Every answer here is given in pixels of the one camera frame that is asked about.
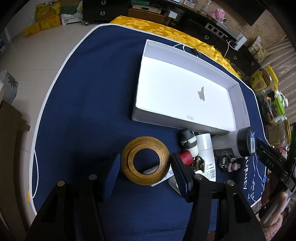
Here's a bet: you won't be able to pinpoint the snack bag with label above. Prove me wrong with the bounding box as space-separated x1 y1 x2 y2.
249 68 271 92

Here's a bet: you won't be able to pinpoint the white shallow cardboard box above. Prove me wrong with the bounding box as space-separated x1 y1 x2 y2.
132 40 250 135

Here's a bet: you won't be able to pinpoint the yellow floral tablecloth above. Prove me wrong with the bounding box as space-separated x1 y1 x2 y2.
110 16 241 79

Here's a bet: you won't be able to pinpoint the person's right hand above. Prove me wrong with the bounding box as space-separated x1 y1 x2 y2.
259 178 292 240

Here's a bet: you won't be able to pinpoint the small white red figurine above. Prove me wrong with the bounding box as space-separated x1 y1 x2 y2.
218 158 241 172

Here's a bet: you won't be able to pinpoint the Captain America figure keychain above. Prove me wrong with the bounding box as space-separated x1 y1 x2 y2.
179 129 199 158

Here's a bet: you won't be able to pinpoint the black card with earphones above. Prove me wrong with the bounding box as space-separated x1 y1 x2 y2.
214 149 237 168

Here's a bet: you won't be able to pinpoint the yellow plastic crates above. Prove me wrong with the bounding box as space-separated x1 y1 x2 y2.
23 1 62 38

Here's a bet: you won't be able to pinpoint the white printed paper leaflet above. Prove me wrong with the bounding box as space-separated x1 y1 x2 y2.
150 165 175 187

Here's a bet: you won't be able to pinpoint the grey bottle black cap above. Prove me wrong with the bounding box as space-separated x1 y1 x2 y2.
211 127 256 158

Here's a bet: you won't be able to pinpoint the navy whale print table mat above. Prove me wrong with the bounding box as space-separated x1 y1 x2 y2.
31 24 269 241

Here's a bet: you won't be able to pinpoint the black tv cabinet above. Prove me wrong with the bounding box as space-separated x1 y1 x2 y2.
83 1 260 72

